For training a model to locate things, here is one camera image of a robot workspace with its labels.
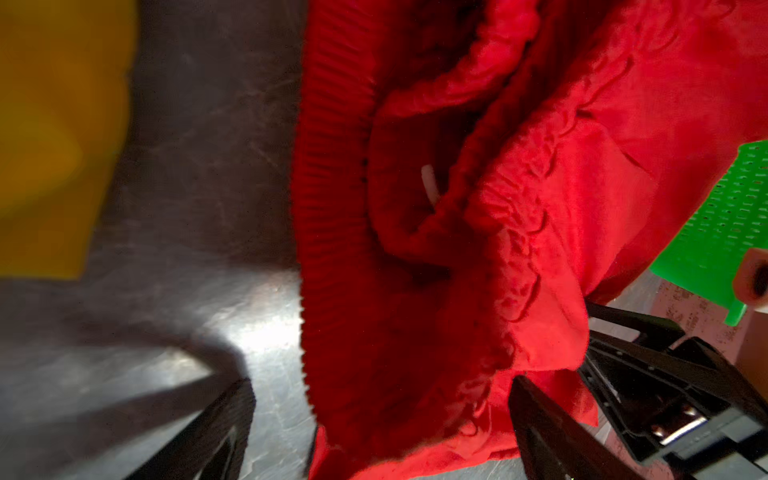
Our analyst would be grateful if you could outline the yellow shorts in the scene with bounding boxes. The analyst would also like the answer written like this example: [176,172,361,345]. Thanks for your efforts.
[1,0,138,280]

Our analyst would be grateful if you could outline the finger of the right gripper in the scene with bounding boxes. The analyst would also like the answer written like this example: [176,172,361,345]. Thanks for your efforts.
[579,302,767,479]

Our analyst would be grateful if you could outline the red shorts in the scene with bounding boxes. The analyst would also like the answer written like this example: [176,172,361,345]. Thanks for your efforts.
[292,1,767,479]

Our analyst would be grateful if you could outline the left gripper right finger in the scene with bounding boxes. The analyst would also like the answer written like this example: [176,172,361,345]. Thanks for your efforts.
[508,376,641,480]

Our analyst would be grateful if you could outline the green plastic basket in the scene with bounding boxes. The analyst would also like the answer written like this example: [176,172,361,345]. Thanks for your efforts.
[650,140,767,326]

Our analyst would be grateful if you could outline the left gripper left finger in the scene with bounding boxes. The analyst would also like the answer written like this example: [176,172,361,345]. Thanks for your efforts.
[127,378,256,480]

